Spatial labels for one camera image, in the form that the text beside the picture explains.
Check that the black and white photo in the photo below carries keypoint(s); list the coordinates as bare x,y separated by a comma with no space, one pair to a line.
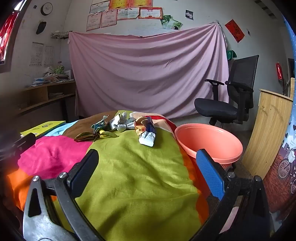
189,14

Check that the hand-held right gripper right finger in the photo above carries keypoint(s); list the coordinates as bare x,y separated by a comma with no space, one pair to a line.
210,176

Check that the pile of papers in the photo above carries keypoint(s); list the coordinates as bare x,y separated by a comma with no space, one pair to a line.
50,78

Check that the red hanging packet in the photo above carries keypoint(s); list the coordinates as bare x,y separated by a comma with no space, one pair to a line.
279,70

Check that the grey crumpled wrapper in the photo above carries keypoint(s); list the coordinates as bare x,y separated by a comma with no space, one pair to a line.
126,127

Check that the green photo print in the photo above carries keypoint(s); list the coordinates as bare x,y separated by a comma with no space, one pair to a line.
175,24
164,20

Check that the round wall clock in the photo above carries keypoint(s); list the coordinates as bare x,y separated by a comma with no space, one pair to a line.
47,8

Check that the light wooden board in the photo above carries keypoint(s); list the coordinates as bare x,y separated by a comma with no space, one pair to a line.
293,87

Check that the pink hanging sheet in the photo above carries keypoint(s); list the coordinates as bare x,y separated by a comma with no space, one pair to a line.
148,74

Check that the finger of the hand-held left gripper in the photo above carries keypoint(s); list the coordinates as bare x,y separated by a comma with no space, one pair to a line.
25,141

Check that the light wooden cabinet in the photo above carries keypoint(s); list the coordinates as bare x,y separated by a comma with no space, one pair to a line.
266,129

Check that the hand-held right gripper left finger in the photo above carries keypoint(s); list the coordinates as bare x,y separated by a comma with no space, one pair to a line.
84,170

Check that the teal wrapper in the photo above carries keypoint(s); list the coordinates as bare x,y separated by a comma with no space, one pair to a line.
99,126

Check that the yellow book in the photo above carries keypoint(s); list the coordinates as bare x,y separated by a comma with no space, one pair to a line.
46,127

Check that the silver wrapper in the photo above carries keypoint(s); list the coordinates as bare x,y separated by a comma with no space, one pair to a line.
115,124

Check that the wooden shelf desk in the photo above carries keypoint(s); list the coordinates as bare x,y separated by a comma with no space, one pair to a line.
37,92

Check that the red window curtain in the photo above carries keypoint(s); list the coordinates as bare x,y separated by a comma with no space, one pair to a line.
8,32

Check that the pink plastic basin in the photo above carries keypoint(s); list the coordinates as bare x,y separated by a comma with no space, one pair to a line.
208,139

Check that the black office chair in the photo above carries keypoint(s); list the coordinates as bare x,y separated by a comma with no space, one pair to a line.
217,107

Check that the white wall calendar sheet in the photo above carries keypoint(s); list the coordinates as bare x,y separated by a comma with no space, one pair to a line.
48,55
36,53

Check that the group of wall certificates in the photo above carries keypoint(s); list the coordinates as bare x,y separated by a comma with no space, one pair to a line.
124,12

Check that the white blue sachet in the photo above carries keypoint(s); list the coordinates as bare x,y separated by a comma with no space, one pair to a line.
148,138

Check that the colourful patchwork blanket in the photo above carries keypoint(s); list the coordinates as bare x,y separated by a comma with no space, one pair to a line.
138,173

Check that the black hanging pouch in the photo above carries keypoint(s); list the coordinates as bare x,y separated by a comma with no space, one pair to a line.
41,27

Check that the red diamond wall poster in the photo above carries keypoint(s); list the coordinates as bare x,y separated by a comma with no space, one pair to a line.
234,30

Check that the orange gold wrapper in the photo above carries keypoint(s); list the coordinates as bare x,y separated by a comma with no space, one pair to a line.
140,127

